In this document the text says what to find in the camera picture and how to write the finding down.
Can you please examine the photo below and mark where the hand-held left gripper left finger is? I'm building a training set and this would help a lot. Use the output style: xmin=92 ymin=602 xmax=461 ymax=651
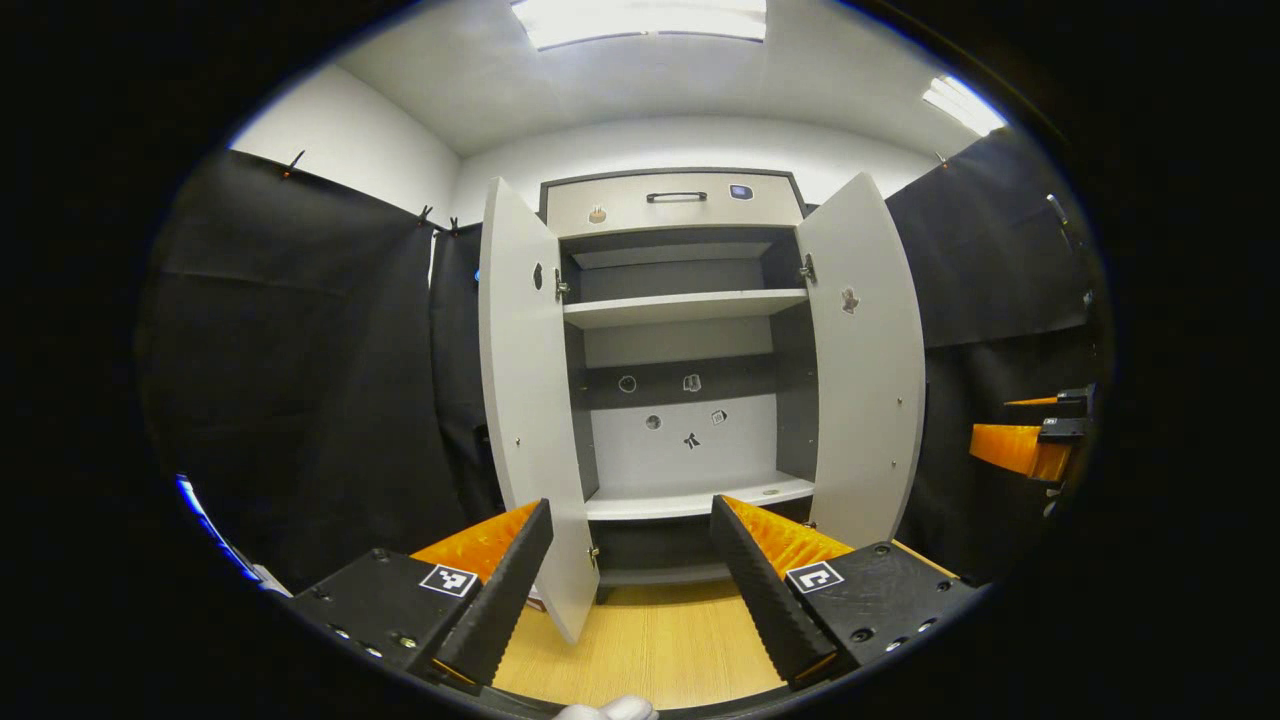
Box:
xmin=285 ymin=498 xmax=554 ymax=698

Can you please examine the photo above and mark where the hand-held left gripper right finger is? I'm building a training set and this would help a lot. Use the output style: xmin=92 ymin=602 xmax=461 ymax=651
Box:
xmin=708 ymin=493 xmax=986 ymax=693

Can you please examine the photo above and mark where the grey shoe cabinet door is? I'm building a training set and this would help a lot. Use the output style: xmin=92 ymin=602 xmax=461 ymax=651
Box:
xmin=478 ymin=178 xmax=601 ymax=644
xmin=795 ymin=172 xmax=926 ymax=549

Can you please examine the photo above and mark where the grey double-door shoe cabinet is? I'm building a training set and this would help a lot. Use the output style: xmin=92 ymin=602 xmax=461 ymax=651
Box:
xmin=478 ymin=167 xmax=926 ymax=644

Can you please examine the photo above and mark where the grey cabinet shelf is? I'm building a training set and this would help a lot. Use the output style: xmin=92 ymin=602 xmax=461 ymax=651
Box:
xmin=563 ymin=289 xmax=809 ymax=330
xmin=585 ymin=470 xmax=816 ymax=522

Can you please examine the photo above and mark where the grey cabinet drawer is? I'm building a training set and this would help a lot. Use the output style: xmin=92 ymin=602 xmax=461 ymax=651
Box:
xmin=545 ymin=172 xmax=806 ymax=239

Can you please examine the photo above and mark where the black backdrop cloth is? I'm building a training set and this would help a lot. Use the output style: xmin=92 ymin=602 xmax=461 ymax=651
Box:
xmin=135 ymin=128 xmax=1106 ymax=591

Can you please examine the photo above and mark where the narrow ceiling light strip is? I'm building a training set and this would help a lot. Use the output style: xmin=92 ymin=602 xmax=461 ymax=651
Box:
xmin=922 ymin=75 xmax=1008 ymax=138

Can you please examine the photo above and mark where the large ceiling light panel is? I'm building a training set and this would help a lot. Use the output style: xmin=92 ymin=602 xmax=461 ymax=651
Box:
xmin=510 ymin=0 xmax=768 ymax=51

